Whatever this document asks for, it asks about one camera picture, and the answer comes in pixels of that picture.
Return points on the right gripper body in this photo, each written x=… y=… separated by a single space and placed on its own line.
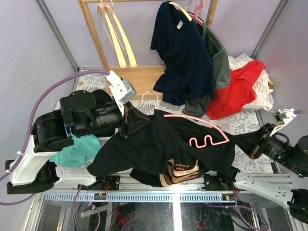
x=260 y=147

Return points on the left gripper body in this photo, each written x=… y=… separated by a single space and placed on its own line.
x=127 y=122

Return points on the pink hanger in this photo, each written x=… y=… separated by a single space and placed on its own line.
x=203 y=129
x=195 y=15

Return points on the black t shirt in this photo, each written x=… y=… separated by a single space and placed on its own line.
x=159 y=154

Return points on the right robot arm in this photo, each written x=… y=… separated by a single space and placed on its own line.
x=276 y=146

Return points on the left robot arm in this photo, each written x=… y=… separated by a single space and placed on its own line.
x=49 y=135

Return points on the red t shirt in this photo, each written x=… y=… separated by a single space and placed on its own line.
x=230 y=100

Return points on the grey t shirt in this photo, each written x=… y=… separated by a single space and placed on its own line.
x=222 y=78

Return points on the navy t shirt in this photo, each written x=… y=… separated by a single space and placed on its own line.
x=189 y=66

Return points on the wooden hanger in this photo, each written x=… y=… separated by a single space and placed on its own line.
x=122 y=35
x=111 y=34

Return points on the pink hanger on rack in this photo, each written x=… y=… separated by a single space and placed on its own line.
x=195 y=15

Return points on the white garment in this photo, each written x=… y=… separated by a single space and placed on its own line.
x=262 y=86

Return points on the floral table mat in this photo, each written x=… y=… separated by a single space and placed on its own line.
x=240 y=123

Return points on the black garment in basket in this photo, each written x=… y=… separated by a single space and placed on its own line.
x=101 y=98

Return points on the wooden clothes rack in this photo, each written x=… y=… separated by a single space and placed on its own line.
x=142 y=78

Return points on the teal cloth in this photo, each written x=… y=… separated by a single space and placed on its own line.
x=82 y=151

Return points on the white plastic basket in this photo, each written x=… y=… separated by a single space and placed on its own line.
x=90 y=118

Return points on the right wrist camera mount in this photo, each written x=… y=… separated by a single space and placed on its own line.
x=283 y=118

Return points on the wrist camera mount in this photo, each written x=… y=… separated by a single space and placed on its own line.
x=122 y=90
x=283 y=118

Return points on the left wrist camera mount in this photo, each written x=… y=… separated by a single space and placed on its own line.
x=122 y=90

